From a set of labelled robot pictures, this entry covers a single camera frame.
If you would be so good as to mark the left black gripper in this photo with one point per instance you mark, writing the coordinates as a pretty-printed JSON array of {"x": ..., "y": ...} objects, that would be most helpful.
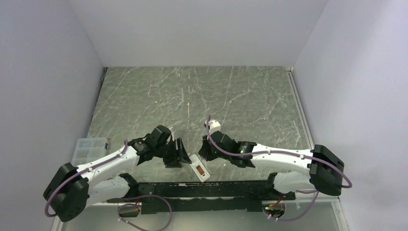
[{"x": 173, "y": 160}]

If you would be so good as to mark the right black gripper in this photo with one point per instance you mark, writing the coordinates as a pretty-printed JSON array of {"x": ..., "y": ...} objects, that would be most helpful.
[{"x": 204, "y": 151}]

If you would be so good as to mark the white remote control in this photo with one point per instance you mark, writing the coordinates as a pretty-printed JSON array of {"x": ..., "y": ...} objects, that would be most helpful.
[{"x": 198, "y": 168}]

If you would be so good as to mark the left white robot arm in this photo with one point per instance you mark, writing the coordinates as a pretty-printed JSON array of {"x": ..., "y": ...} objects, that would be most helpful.
[{"x": 74, "y": 188}]

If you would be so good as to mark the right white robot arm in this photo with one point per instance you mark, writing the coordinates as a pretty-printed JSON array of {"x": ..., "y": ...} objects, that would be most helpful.
[{"x": 316, "y": 169}]

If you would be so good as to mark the clear plastic organizer box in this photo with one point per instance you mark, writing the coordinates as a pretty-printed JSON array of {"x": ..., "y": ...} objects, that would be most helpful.
[{"x": 88, "y": 150}]

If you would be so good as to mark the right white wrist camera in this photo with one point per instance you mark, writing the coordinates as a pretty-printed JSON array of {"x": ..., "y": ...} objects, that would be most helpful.
[{"x": 213, "y": 126}]

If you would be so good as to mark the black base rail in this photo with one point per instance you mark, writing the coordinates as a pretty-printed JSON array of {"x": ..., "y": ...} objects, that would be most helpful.
[{"x": 248, "y": 195}]

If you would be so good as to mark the aluminium frame rail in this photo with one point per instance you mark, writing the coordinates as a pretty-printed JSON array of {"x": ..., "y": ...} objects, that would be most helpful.
[{"x": 289, "y": 74}]

